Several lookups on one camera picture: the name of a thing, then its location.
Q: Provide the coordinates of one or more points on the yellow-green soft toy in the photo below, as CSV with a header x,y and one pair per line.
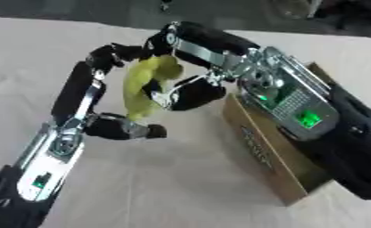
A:
x,y
147,86

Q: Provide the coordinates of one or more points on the tan cardboard box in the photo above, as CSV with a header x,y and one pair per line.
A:
x,y
269,148

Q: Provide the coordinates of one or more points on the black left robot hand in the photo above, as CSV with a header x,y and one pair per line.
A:
x,y
77,89

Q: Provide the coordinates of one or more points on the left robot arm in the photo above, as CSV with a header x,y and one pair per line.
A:
x,y
32,175

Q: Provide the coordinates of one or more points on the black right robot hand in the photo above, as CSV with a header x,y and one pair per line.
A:
x,y
209,38

